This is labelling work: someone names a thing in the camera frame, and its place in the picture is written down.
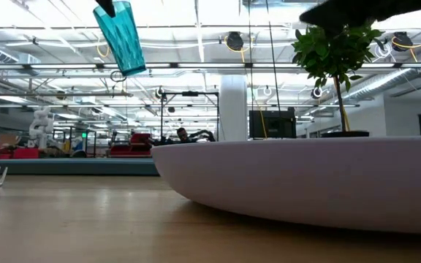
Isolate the teal faceted plastic cup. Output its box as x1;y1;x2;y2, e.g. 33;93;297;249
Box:
92;0;148;77

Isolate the lavender round plate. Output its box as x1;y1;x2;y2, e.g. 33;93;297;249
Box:
151;136;421;235

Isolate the blue plastic tray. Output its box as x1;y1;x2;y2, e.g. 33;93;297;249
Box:
0;157;159;177

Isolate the green potted plant black pot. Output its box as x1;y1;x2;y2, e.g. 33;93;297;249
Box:
291;20;385;138

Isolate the black background monitor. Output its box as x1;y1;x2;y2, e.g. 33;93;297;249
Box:
249;107;297;140

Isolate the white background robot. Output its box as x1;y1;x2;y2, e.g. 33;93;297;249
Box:
29;105;55;150

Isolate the red tool cart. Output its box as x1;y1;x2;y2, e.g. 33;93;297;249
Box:
108;131;153;159

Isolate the person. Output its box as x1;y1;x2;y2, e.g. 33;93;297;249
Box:
175;127;190;143

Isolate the white round pillar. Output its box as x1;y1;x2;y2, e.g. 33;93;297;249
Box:
219;75;249;142

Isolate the cardboard box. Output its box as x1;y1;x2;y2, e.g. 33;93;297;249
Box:
0;133;22;148

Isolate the red box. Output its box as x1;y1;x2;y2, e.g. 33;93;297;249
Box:
12;147;39;160

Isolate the black ceiling cable reel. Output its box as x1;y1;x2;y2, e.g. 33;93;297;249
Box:
392;31;413;52
226;31;245;52

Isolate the black hanging cable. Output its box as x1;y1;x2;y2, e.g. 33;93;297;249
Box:
265;0;284;139

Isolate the black background frame rig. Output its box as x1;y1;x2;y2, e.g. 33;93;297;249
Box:
160;91;221;142

